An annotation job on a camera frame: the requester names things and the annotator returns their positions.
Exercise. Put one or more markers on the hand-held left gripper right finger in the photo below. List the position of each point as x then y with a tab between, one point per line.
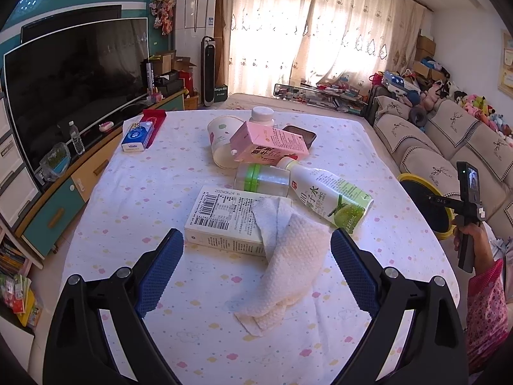
352	272

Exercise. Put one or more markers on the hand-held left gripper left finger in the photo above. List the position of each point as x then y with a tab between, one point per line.
160	272

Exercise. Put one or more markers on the yellow-rimmed black trash bin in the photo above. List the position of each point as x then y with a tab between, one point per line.
425	216

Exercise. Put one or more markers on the white paper towel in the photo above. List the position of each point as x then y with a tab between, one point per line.
288	256

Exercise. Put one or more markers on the white paper cup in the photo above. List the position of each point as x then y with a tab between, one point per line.
220	132

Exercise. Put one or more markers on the white pill bottle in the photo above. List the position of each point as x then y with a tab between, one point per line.
262	114

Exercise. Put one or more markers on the person's right forearm pink sleeve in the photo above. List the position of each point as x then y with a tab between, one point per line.
485	313

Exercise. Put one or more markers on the person's right hand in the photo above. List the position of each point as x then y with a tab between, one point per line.
480	242

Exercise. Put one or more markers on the beige embroidered sofa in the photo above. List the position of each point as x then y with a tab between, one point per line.
441	136

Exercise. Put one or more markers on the white dotted tablecloth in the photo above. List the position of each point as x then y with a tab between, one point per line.
140	192

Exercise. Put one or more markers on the green label drink bottle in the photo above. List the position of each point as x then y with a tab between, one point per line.
328	192

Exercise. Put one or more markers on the pile of plush toys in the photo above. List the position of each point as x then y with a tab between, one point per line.
485	110

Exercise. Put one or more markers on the white barcode carton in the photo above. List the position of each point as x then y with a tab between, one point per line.
224	216

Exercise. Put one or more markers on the grey neck pillow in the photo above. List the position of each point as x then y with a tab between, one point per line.
419	115

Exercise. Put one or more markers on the pink plush toy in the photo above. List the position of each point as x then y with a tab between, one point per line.
431	96

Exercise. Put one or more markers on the teal and yellow television stand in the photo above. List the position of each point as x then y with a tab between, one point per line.
60	208

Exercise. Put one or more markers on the clear jar green lid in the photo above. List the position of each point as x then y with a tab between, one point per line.
272	178

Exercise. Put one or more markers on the blue star print bag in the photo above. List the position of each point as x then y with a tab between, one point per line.
398	86

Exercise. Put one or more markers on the blue tissue pack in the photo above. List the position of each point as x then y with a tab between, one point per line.
136	136

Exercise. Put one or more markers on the stacked cardboard boxes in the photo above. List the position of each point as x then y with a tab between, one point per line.
427	56

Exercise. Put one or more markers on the stack of colourful books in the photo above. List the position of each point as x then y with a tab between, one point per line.
16	292

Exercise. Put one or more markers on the black phone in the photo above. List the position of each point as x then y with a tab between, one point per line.
304	134

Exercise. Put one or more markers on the clear plastic container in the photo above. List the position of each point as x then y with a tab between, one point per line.
56	160

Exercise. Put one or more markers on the red tissue pack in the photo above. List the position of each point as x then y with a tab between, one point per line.
158	118

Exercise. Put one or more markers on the pink milk carton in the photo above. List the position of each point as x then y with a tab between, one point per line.
268	142

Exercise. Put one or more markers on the small pink white object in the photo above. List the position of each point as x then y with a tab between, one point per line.
107	126

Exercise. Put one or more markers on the clear water bottle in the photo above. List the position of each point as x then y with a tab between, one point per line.
77	140

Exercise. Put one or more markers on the white drawer cabinet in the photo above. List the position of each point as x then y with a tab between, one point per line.
16	192

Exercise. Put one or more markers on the wicker basket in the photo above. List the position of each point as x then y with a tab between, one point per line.
192	101

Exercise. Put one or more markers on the cluttered glass table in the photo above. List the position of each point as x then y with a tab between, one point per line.
320	96

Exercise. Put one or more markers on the floral floor mattress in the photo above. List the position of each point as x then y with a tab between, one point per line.
240	102

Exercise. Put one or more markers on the black boxes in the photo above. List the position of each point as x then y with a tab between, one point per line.
168	84

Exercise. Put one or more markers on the dark green box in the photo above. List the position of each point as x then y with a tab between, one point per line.
221	93

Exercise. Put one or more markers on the red bag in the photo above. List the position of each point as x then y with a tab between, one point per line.
186	80

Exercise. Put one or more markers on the black tower fan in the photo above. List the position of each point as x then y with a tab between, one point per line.
208	72

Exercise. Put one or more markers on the open cardboard boxes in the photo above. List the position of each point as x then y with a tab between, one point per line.
176	62

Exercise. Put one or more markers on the large black television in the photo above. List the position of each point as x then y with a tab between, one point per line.
72	80

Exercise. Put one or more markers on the cream patterned curtains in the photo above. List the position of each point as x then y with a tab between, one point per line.
320	28

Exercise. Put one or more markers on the white standing air conditioner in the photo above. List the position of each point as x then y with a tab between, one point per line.
192	28

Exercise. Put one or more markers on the pink artificial flowers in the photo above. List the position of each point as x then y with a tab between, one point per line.
163	12

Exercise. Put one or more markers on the framed wall poster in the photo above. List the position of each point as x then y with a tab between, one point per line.
505	68

